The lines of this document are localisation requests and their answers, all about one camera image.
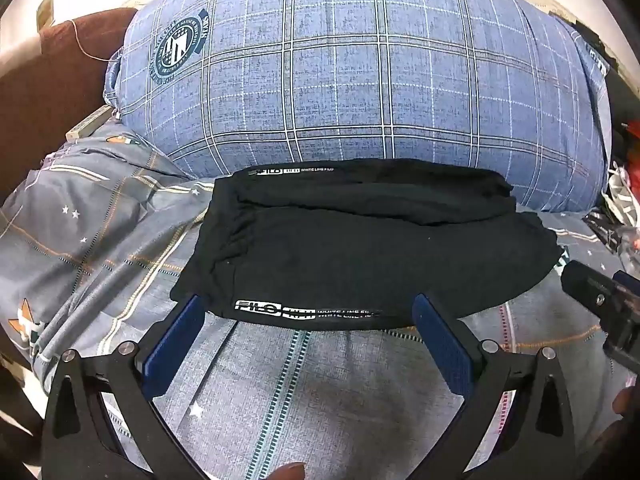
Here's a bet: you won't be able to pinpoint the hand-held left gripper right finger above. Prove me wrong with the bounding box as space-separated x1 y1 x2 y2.
411 292 578 480

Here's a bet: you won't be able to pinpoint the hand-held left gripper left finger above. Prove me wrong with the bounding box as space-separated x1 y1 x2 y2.
41 292 211 480

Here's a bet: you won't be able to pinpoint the black pants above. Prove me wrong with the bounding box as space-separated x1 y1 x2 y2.
170 158 563 332

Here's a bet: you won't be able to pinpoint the person's right hand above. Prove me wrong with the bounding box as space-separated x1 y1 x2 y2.
614 387 637 417

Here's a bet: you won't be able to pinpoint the person's left hand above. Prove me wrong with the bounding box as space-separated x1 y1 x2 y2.
272 461 307 480

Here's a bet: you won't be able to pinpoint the black packet with white print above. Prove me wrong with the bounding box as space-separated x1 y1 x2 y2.
585 210 626 252

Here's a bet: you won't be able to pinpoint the white patterned bag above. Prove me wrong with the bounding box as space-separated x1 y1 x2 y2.
602 160 637 222

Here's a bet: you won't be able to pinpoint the grey star-print bed sheet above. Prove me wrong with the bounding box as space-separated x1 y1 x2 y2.
0 120 640 480

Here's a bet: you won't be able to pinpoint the red cloth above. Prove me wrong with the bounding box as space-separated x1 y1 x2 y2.
612 120 640 162

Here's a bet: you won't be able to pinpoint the brown headboard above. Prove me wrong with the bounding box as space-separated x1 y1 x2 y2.
0 7 138 201

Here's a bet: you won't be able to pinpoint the blue plaid pillow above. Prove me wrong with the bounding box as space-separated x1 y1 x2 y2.
103 0 613 213

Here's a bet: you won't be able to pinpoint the wooden bed rail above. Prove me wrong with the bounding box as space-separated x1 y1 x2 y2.
67 107 108 141

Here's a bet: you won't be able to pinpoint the small picture frame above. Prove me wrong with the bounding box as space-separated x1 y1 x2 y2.
35 0 57 28

